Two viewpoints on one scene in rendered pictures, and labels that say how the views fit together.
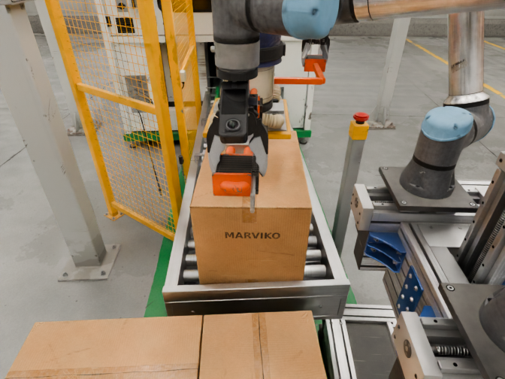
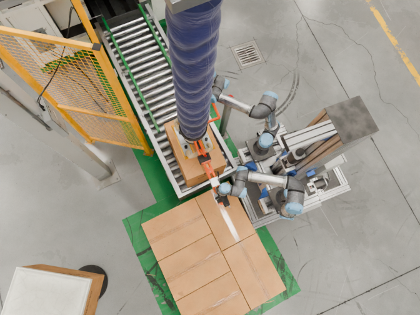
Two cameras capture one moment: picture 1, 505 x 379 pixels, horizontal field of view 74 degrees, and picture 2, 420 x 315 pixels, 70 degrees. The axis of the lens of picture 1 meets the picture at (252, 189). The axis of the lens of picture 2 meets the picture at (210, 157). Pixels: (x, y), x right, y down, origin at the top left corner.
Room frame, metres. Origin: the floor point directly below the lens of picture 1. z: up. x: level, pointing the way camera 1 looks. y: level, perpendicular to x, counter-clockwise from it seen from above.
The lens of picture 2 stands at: (0.33, 0.37, 3.64)
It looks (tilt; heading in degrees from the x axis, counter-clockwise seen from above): 74 degrees down; 326
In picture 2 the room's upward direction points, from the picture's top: 10 degrees clockwise
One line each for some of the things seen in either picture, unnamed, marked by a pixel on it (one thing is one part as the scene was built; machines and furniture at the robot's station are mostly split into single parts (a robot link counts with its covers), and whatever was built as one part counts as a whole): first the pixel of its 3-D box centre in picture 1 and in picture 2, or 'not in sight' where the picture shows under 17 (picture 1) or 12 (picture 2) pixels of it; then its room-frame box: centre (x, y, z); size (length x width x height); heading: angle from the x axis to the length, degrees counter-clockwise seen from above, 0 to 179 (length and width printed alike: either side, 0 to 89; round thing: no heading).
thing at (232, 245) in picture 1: (252, 201); (194, 150); (1.17, 0.00, 0.75); 0.60 x 0.40 x 0.40; 179
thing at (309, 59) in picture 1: (313, 62); not in sight; (1.46, -0.26, 1.25); 0.09 x 0.08 x 0.05; 88
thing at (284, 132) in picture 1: (275, 113); (203, 132); (1.17, -0.08, 1.15); 0.34 x 0.10 x 0.05; 178
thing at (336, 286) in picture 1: (257, 290); (209, 182); (0.84, -0.02, 0.58); 0.70 x 0.03 x 0.06; 93
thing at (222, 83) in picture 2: not in sight; (220, 84); (1.35, -0.30, 1.55); 0.11 x 0.11 x 0.08; 37
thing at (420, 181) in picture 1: (430, 171); (262, 145); (0.86, -0.53, 1.09); 0.15 x 0.15 x 0.10
